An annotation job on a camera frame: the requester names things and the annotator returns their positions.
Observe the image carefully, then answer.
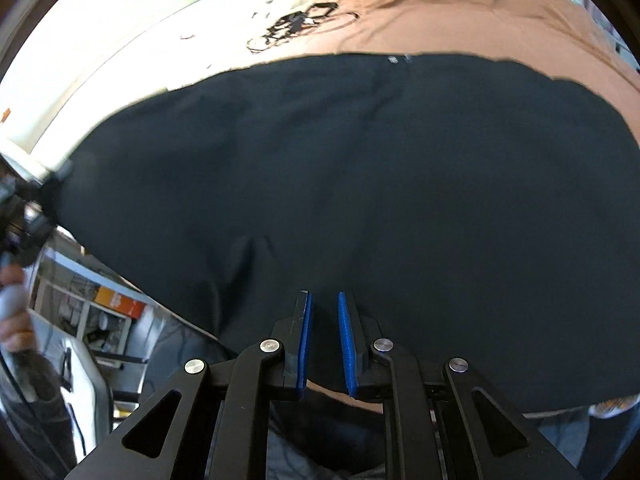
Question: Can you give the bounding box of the black jacket with yellow logo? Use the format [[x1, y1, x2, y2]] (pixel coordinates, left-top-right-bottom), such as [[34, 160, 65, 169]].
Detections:
[[47, 54, 639, 412]]

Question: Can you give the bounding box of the person left hand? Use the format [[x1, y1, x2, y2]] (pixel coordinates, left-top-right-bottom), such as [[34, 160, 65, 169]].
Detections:
[[1, 263, 37, 353]]

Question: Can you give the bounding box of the orange box on shelf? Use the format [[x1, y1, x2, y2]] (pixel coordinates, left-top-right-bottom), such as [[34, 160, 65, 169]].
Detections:
[[104, 288, 145, 320]]

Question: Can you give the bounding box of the cream padded headboard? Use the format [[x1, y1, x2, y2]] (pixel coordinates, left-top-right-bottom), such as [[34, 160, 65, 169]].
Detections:
[[1, 0, 198, 160]]

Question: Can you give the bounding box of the orange-brown duvet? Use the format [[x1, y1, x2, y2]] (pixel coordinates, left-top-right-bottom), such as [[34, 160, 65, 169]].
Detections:
[[89, 0, 640, 143]]

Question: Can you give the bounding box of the black cable bundle with frames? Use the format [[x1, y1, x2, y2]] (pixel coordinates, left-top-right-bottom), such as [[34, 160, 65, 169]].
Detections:
[[245, 1, 360, 54]]

